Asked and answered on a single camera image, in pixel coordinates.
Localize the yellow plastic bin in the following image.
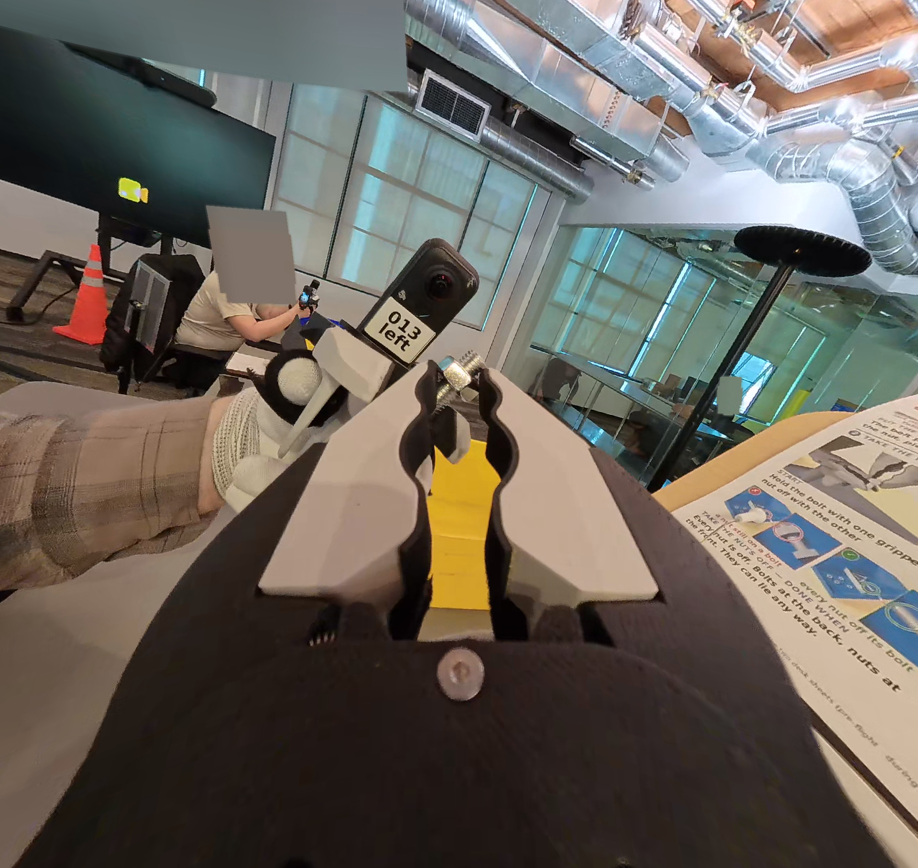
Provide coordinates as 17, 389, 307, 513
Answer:
428, 440, 504, 611

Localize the foil rectangular air duct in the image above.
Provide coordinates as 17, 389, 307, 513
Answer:
430, 0, 691, 184

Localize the spiral round air duct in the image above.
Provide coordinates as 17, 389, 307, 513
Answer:
403, 0, 596, 204

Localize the printed instruction sheet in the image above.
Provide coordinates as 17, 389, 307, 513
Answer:
673, 393, 918, 792

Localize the glass-top metal table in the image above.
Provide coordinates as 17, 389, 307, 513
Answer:
529, 343, 718, 467

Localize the large black monitor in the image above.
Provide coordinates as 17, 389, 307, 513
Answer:
0, 25, 278, 249

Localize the black webcam bar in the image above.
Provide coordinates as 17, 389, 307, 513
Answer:
136, 58, 218, 110

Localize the silver bolt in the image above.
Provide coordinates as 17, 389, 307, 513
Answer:
432, 350, 486, 412

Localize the large spiral silver duct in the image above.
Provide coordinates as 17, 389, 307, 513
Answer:
746, 111, 918, 275

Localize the black floor lamp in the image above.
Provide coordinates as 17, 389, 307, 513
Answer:
645, 225, 874, 494

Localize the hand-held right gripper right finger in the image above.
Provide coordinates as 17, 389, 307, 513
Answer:
478, 368, 661, 642

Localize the orange traffic cone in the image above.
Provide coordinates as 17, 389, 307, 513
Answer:
52, 243, 110, 346

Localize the black backpack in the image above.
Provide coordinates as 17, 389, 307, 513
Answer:
99, 253, 208, 394

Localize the white vent grille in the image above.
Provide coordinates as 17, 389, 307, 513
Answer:
415, 67, 493, 143

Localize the person's left forearm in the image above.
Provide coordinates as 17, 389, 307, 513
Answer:
0, 396, 219, 593

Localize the gridded window with blinds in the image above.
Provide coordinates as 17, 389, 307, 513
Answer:
274, 83, 540, 331

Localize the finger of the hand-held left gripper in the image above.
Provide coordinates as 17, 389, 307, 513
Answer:
430, 401, 472, 465

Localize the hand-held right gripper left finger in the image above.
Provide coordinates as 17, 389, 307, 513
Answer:
257, 360, 441, 641

